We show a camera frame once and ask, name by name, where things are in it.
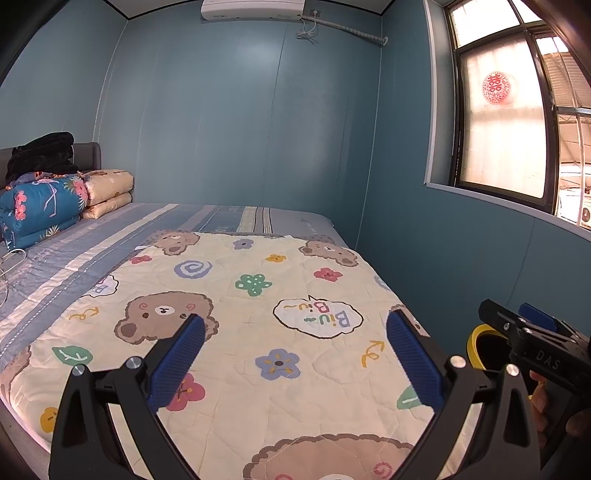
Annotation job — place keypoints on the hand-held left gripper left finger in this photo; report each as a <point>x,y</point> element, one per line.
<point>178,364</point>

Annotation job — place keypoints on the blue striped bed sheet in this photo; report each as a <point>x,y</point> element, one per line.
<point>92,240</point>

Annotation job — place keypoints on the person's right hand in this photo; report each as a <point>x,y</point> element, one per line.
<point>539,397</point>

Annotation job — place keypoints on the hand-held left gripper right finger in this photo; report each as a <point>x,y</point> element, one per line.
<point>415,364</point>

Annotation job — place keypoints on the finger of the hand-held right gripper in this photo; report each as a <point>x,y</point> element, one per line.
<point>535,316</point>
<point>498,318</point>

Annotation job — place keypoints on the folded beige quilt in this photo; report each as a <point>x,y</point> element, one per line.
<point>108,191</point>

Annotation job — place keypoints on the folded blue floral quilt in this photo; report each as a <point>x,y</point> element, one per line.
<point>41,212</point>

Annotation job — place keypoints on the bear printed blanket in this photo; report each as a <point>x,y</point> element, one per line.
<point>277,369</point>

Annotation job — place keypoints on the dark framed window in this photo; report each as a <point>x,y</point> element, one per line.
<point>503,138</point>

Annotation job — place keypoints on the grey upholstered bed frame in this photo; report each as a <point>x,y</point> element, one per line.
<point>87,152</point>

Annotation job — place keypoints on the yellow rimmed black trash bin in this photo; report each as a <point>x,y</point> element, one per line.
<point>472,346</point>

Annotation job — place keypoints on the white air conditioner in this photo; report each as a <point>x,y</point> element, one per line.
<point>251,9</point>

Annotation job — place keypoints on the red paper cut sticker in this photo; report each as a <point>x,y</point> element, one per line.
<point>497,87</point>

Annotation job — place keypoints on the wrapped air conditioner pipe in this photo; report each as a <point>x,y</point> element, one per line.
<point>346,30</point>

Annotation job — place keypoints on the black clothing pile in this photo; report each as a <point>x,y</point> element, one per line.
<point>41,154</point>

